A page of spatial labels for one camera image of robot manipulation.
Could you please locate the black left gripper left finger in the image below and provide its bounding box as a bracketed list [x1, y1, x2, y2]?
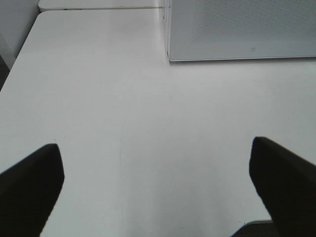
[0, 144, 65, 237]

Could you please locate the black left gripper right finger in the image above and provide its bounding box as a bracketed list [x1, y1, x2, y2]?
[249, 137, 316, 237]

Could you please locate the white microwave oven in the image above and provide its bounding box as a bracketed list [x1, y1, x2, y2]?
[158, 0, 316, 62]

